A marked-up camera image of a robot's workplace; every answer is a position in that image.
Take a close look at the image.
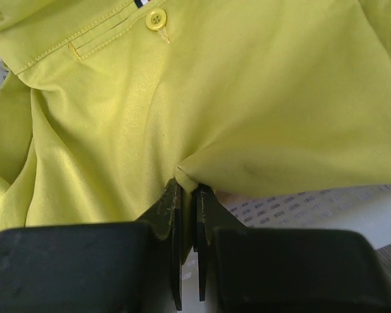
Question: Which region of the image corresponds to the yellow-green garment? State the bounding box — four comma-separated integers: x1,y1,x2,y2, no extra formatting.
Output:
0,0,391,242

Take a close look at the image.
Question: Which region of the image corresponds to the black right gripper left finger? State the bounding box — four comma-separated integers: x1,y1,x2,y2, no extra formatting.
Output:
0,179,182,312

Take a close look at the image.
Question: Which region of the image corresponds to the white perforated plastic basket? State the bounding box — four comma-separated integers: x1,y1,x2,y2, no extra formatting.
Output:
0,45,391,252

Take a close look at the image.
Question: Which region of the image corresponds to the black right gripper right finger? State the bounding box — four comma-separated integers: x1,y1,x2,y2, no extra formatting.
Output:
193,185,391,312

